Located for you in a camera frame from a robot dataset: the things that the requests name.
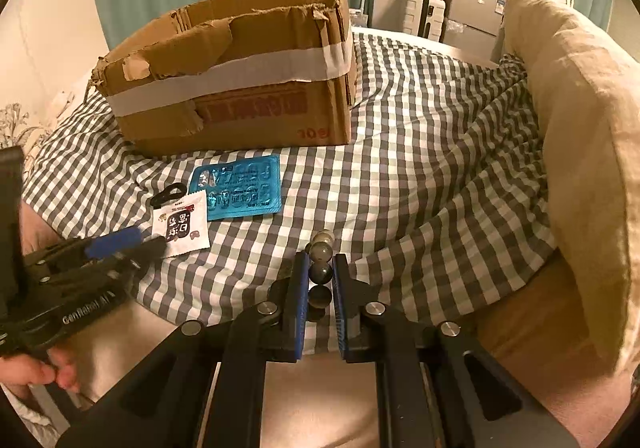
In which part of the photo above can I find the dark bead bracelet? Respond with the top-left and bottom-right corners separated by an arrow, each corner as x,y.
305,229 -> 335,321

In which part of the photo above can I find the white suitcase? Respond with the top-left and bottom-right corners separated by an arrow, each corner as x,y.
402,0 -> 447,40

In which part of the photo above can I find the torn cardboard box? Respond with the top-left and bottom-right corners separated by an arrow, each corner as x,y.
90,0 -> 358,159

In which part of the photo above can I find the beige pillow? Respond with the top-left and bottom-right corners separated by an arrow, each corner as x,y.
500,0 -> 640,379

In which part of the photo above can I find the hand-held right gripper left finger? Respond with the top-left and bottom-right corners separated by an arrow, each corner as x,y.
55,252 -> 311,448

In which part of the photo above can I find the grey fridge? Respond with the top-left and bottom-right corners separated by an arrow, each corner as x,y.
442,0 -> 511,49

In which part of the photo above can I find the floral printed sheet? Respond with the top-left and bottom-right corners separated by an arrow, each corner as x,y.
0,101 -> 51,169

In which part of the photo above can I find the black looped clip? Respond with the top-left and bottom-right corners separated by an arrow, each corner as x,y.
150,182 -> 187,208

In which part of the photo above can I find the blue blister pack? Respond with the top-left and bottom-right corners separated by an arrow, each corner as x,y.
191,154 -> 282,222

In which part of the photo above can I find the white sachet with black print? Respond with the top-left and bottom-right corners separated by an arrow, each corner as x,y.
152,193 -> 211,258

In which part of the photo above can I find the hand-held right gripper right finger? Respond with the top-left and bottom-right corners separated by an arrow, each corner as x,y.
332,253 -> 581,448

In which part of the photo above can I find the person's left hand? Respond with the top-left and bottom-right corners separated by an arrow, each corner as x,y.
0,345 -> 81,394

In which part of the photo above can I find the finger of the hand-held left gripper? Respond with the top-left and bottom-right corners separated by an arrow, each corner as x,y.
22,227 -> 142,275
89,237 -> 168,279

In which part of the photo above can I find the grey checked blanket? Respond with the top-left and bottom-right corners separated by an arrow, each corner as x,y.
22,31 -> 558,329

